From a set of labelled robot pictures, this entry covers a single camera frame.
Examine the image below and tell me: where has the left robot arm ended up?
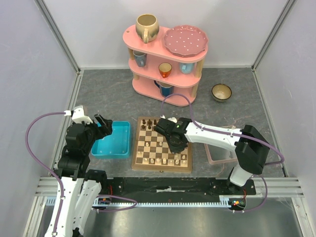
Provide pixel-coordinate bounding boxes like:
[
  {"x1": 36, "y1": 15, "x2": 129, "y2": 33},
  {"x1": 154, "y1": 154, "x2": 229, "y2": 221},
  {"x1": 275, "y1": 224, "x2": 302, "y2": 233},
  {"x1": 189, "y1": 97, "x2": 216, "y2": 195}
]
[{"x1": 45, "y1": 114, "x2": 113, "y2": 237}]

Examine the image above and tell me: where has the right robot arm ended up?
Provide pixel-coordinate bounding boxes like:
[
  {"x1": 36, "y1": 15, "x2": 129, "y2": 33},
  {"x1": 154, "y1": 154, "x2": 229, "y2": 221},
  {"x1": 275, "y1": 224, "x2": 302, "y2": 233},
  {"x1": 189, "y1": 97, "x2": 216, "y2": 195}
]
[{"x1": 154, "y1": 118, "x2": 270, "y2": 195}]

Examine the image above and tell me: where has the wooden chess board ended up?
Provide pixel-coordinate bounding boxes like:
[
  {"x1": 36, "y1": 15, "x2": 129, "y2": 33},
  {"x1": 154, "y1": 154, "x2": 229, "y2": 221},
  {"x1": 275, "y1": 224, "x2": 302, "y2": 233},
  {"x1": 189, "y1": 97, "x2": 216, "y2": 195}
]
[{"x1": 131, "y1": 117, "x2": 193, "y2": 173}]

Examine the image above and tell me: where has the blue plastic bin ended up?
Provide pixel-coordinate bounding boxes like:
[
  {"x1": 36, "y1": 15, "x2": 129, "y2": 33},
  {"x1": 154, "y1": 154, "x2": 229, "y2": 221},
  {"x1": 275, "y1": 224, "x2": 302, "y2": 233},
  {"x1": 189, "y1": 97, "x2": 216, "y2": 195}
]
[{"x1": 91, "y1": 121, "x2": 131, "y2": 159}]

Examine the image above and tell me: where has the dark blue mug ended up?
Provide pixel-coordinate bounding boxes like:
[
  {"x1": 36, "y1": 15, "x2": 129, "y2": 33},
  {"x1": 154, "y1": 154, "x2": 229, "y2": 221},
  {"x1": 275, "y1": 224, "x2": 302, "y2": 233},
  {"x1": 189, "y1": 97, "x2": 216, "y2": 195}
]
[{"x1": 154, "y1": 80, "x2": 174, "y2": 97}]

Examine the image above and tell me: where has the pink clear plastic tray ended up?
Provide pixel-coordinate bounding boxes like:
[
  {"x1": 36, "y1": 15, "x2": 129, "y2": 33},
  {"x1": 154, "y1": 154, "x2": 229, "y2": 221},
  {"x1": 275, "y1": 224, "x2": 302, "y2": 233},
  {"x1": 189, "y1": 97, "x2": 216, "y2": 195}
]
[{"x1": 204, "y1": 133, "x2": 237, "y2": 165}]

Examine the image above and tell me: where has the brown ceramic bowl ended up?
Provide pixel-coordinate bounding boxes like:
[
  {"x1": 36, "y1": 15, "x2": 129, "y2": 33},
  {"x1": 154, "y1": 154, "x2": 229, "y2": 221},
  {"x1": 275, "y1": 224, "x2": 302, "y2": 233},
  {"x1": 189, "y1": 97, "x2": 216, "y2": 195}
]
[{"x1": 211, "y1": 83, "x2": 232, "y2": 102}]

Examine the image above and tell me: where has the pink three-tier shelf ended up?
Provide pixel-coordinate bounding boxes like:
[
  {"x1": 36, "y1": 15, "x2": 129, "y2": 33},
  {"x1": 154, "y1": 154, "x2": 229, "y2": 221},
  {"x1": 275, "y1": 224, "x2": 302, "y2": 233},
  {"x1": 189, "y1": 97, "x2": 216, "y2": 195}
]
[{"x1": 123, "y1": 25, "x2": 208, "y2": 106}]

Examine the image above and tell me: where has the orange cup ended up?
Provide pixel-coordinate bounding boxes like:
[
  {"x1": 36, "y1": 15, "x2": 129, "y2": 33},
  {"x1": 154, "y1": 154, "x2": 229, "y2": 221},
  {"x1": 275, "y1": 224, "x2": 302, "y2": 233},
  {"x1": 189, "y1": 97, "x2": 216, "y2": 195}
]
[{"x1": 158, "y1": 62, "x2": 172, "y2": 79}]

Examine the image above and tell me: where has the light blue mug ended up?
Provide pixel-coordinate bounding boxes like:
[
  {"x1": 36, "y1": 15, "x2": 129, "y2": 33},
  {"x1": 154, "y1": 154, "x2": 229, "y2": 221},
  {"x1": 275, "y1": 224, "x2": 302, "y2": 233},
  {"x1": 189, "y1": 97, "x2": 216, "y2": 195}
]
[{"x1": 179, "y1": 63, "x2": 195, "y2": 74}]

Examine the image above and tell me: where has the grey-blue mug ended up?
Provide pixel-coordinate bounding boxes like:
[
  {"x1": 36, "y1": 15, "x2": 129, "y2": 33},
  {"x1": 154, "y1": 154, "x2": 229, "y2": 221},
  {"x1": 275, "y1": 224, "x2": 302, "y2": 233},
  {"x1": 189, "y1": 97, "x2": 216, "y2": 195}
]
[{"x1": 133, "y1": 50, "x2": 147, "y2": 67}]

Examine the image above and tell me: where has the pink polka dot plate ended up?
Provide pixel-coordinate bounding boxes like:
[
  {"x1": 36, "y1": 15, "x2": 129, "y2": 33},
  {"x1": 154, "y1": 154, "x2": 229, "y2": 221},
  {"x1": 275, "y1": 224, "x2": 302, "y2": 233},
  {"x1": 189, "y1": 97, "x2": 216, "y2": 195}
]
[{"x1": 163, "y1": 25, "x2": 208, "y2": 58}]

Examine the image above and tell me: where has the beige ceramic mug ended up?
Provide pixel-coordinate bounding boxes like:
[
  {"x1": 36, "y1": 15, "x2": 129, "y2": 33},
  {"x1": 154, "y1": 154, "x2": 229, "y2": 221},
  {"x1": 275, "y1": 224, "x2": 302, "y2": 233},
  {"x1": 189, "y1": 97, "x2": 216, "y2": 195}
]
[{"x1": 135, "y1": 14, "x2": 159, "y2": 43}]

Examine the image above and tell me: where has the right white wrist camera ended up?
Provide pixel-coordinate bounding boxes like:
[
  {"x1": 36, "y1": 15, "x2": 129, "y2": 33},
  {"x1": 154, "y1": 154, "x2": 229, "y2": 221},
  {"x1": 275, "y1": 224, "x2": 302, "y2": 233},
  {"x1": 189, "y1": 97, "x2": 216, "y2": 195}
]
[{"x1": 160, "y1": 115, "x2": 177, "y2": 123}]

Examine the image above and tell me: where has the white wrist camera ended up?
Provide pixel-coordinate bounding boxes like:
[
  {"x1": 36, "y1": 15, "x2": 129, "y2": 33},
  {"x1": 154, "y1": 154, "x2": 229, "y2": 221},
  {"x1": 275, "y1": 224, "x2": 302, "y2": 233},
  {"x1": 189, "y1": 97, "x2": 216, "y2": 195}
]
[
  {"x1": 160, "y1": 115, "x2": 177, "y2": 123},
  {"x1": 64, "y1": 105, "x2": 93, "y2": 125}
]

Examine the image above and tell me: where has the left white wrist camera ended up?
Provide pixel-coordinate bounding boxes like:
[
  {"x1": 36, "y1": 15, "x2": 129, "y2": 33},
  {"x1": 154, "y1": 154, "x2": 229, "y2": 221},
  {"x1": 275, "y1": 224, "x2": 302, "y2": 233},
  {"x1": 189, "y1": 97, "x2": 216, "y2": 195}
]
[{"x1": 64, "y1": 105, "x2": 93, "y2": 125}]

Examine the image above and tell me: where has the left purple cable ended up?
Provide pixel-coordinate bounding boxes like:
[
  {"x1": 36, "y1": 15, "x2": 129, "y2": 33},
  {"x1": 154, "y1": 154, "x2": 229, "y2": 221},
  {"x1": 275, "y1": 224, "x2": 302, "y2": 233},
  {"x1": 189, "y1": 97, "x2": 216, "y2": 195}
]
[{"x1": 25, "y1": 111, "x2": 75, "y2": 237}]

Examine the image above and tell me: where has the purple cable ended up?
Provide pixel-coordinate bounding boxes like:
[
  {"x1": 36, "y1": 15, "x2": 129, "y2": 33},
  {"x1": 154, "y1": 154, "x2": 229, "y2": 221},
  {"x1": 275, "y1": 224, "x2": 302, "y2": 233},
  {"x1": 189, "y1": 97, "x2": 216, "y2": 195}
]
[
  {"x1": 160, "y1": 93, "x2": 285, "y2": 213},
  {"x1": 25, "y1": 111, "x2": 75, "y2": 237}
]

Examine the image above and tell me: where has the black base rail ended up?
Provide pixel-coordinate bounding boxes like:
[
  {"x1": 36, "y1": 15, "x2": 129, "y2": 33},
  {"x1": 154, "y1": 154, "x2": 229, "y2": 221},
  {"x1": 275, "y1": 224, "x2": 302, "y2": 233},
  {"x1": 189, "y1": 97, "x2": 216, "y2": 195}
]
[{"x1": 100, "y1": 177, "x2": 256, "y2": 203}]

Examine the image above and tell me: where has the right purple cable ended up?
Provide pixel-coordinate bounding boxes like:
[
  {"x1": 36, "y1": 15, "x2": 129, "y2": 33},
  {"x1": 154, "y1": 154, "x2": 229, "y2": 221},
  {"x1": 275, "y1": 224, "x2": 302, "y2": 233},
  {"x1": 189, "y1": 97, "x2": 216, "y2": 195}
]
[{"x1": 160, "y1": 93, "x2": 285, "y2": 213}]

